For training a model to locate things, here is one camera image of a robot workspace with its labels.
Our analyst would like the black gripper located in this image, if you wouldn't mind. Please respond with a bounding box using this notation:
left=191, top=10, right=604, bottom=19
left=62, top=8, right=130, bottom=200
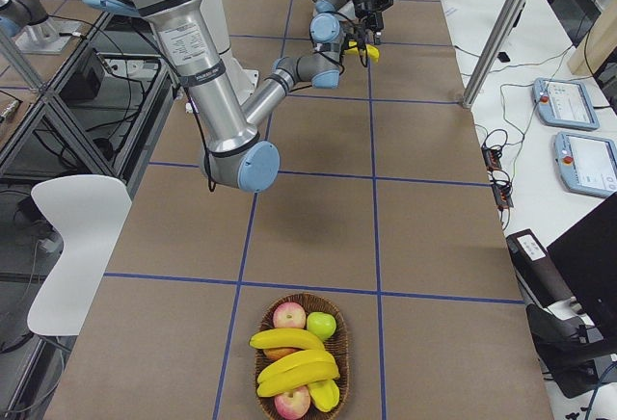
left=352, top=0, right=394, bottom=44

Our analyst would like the brown wicker basket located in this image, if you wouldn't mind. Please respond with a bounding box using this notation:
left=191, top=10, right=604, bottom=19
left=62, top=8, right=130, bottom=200
left=250, top=292, right=350, bottom=419

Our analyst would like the far teach pendant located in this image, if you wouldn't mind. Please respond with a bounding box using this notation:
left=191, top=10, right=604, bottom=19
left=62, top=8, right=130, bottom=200
left=532, top=77, right=600, bottom=131

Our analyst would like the teach pendant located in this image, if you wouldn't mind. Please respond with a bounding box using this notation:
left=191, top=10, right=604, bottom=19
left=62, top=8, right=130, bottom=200
left=553, top=132, right=616, bottom=198
left=532, top=77, right=600, bottom=131

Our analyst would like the near teach pendant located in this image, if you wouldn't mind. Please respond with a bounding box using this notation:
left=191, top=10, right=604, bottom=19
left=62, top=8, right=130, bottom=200
left=553, top=132, right=616, bottom=198

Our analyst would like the black box with label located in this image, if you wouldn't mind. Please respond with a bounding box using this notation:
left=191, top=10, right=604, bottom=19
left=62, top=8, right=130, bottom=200
left=506, top=229, right=574, bottom=307

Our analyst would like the red apple far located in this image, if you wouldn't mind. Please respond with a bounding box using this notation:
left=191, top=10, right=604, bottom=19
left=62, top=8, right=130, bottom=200
left=273, top=302, right=307, bottom=328

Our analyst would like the red apple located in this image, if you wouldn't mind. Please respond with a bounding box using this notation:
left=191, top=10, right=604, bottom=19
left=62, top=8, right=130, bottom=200
left=273, top=302, right=307, bottom=328
left=274, top=386, right=311, bottom=420

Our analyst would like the green apple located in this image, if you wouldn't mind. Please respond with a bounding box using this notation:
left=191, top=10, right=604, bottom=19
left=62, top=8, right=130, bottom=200
left=306, top=312, right=337, bottom=341

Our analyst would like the black monitor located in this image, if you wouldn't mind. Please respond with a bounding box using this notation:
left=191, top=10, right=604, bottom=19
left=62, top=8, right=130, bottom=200
left=549, top=195, right=616, bottom=336

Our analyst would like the white chair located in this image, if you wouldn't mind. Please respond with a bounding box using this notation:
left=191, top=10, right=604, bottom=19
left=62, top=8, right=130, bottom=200
left=27, top=174, right=131, bottom=337

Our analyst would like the orange fruit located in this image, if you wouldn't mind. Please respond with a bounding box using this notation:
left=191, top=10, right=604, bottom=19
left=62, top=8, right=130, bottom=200
left=262, top=347, right=297, bottom=362

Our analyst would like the short yellow banana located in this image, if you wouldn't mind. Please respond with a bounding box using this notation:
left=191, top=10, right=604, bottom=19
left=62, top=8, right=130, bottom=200
left=308, top=380, right=340, bottom=412

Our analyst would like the red apple near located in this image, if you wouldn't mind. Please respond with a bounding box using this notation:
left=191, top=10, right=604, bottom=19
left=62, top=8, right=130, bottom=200
left=274, top=386, right=311, bottom=420

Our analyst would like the aluminium frame post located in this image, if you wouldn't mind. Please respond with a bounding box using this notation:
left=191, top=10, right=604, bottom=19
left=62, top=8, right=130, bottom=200
left=461, top=0, right=526, bottom=109

